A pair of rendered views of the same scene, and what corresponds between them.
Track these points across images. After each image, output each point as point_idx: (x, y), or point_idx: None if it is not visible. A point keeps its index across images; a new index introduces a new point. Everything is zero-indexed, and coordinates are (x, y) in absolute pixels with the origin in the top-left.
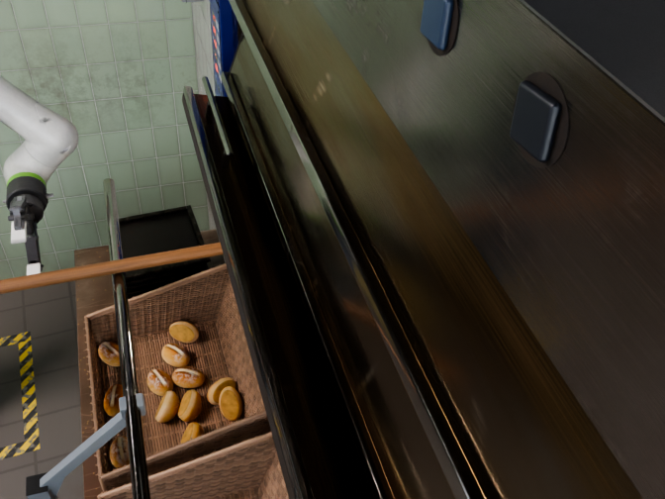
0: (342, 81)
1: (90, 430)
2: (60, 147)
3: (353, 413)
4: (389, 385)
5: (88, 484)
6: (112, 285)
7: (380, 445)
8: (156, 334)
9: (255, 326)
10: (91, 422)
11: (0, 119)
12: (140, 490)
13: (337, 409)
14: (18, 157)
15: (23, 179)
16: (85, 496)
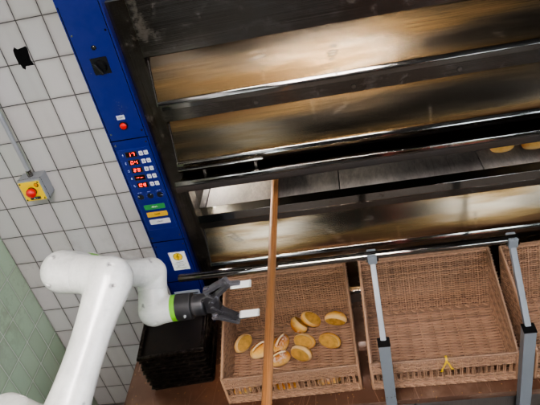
0: (345, 38)
1: (301, 402)
2: (165, 267)
3: (440, 122)
4: (440, 100)
5: (344, 402)
6: (172, 394)
7: (456, 116)
8: (234, 364)
9: (384, 151)
10: (296, 402)
11: (138, 280)
12: (425, 245)
13: (426, 141)
14: (155, 298)
15: (177, 296)
16: (352, 402)
